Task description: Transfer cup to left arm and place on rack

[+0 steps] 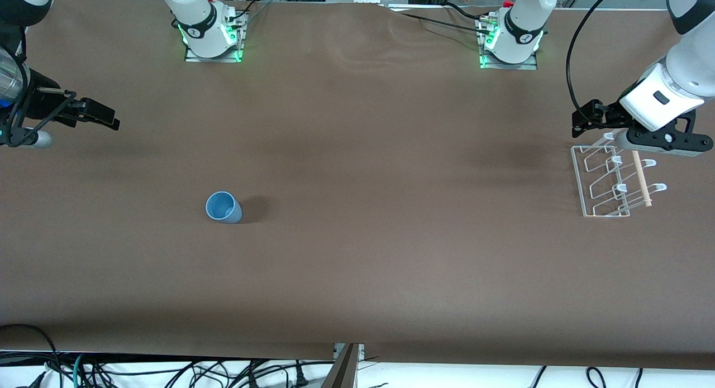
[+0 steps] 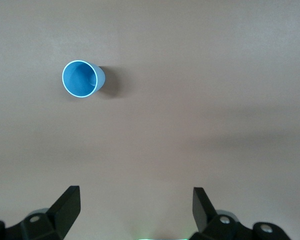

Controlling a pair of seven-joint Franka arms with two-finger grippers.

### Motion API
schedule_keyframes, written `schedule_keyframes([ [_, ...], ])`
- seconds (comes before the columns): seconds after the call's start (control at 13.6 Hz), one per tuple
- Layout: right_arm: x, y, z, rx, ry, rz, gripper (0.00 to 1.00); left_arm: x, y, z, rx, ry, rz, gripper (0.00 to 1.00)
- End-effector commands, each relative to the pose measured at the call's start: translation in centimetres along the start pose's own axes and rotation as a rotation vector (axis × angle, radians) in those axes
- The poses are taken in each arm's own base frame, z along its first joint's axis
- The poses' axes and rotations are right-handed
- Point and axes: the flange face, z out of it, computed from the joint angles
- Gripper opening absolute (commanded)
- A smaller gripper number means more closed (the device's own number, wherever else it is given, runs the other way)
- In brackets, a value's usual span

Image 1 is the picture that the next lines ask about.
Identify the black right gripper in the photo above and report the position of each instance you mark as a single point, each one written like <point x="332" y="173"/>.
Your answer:
<point x="40" y="101"/>

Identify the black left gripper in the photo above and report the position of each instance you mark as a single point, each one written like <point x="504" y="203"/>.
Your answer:
<point x="610" y="113"/>

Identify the blue plastic cup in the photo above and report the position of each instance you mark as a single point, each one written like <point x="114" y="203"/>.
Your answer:
<point x="223" y="206"/>

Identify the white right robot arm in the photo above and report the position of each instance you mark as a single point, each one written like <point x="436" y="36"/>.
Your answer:
<point x="195" y="14"/>

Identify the brown table cover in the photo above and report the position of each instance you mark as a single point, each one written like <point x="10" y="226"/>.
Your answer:
<point x="357" y="153"/>

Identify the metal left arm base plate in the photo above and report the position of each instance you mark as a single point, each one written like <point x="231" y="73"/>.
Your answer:
<point x="511" y="67"/>

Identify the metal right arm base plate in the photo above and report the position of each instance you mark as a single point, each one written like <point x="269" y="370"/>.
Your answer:
<point x="215" y="59"/>

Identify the aluminium table frame post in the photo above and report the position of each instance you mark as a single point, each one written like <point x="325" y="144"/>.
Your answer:
<point x="343" y="371"/>

